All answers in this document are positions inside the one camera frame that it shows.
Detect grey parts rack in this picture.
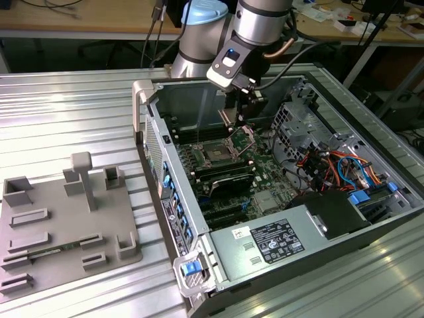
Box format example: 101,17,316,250
0,151,144,301

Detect black RAM stick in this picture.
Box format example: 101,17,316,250
195,164,256,182

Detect blue wire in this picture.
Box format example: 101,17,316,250
337,155,374,190

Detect CPU socket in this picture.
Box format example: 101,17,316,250
197,138,241,167

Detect white papers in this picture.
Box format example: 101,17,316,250
299,5,335,24

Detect green motherboard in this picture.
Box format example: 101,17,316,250
170,114,311,233

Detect black monitor base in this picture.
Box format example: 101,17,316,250
360,0,407,14

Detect orange wire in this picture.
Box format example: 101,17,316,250
326,150,387,186

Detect perforated metal drive cage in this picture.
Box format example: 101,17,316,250
271,101,332,166

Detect blue case release latch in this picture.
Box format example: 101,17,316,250
181,261,202,276

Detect black graphics card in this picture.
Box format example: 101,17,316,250
202,172,256,200

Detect black RAM slot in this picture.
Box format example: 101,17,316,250
174,128,231,145

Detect wooden desk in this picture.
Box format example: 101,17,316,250
0,0,424,46

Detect grey open PC case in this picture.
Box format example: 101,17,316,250
131,73,424,318

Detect black PSU rating label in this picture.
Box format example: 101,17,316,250
249,217,305,265

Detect green RAM stick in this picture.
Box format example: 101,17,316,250
28,241,82,258

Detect copper coloured cable sleeve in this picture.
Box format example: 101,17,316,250
264,36,296,60

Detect red wire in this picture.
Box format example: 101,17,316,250
297,151,336,187

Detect black plastic shroud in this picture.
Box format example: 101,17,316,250
285,190,372,241

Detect small white box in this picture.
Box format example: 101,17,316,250
333,19,364,36

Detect black expansion slot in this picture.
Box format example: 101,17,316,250
201,202,246,220
204,213,248,230

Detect grey power supply unit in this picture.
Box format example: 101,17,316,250
209,204,332,290

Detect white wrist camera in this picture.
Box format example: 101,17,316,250
206,34,258,94

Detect silver chipset heatsink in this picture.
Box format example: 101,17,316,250
254,191,278,213

